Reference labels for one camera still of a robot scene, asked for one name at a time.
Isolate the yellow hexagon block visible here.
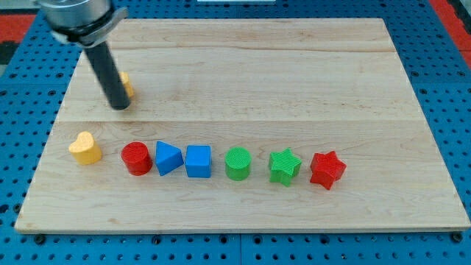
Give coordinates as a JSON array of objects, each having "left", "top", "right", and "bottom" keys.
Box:
[{"left": 119, "top": 71, "right": 134, "bottom": 98}]

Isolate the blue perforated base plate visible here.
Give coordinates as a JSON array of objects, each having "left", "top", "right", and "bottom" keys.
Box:
[{"left": 1, "top": 0, "right": 470, "bottom": 264}]

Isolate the green cylinder block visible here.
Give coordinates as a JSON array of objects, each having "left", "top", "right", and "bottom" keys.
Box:
[{"left": 224, "top": 146, "right": 252, "bottom": 181}]

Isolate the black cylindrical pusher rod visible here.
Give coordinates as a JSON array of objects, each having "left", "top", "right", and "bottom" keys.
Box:
[{"left": 85, "top": 42, "right": 131, "bottom": 110}]

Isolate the blue triangle block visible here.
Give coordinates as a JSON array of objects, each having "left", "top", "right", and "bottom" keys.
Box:
[{"left": 155, "top": 141, "right": 184, "bottom": 176}]

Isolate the red cylinder block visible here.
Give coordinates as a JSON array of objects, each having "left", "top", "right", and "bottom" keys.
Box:
[{"left": 121, "top": 141, "right": 152, "bottom": 176}]

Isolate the green star block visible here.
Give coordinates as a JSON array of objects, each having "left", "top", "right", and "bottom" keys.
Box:
[{"left": 268, "top": 148, "right": 302, "bottom": 187}]

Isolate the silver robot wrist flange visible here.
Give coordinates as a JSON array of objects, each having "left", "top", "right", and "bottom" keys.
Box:
[{"left": 35, "top": 0, "right": 128, "bottom": 49}]

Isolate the blue cube block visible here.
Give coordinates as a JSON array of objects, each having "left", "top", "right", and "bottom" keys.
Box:
[{"left": 185, "top": 145, "right": 212, "bottom": 178}]

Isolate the yellow heart block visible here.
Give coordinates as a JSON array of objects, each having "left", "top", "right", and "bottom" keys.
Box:
[{"left": 68, "top": 131, "right": 102, "bottom": 165}]

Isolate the light wooden board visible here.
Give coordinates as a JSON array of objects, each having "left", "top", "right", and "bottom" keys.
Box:
[{"left": 15, "top": 18, "right": 470, "bottom": 235}]

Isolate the red star block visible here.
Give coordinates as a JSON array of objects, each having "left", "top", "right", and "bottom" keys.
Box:
[{"left": 310, "top": 151, "right": 347, "bottom": 190}]

